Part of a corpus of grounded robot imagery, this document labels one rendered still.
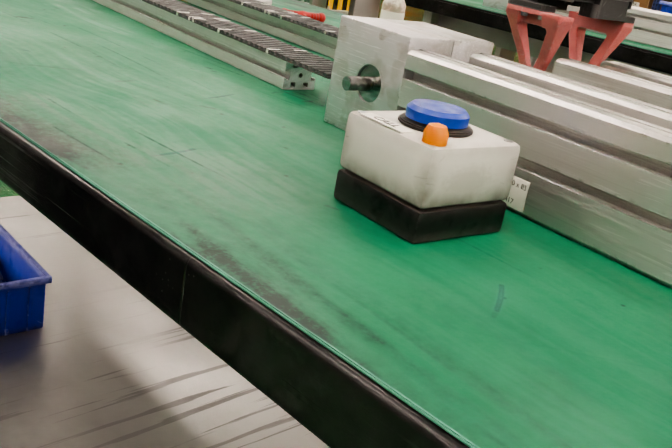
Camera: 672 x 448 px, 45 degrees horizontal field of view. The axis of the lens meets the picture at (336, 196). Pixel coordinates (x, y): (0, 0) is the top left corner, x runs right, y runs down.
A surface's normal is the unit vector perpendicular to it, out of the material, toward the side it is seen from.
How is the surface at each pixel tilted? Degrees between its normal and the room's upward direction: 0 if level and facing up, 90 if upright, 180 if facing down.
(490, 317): 0
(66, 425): 0
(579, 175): 90
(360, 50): 90
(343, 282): 0
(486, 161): 90
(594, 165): 90
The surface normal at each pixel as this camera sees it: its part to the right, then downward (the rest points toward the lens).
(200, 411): 0.17, -0.93
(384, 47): -0.78, 0.07
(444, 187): 0.60, 0.36
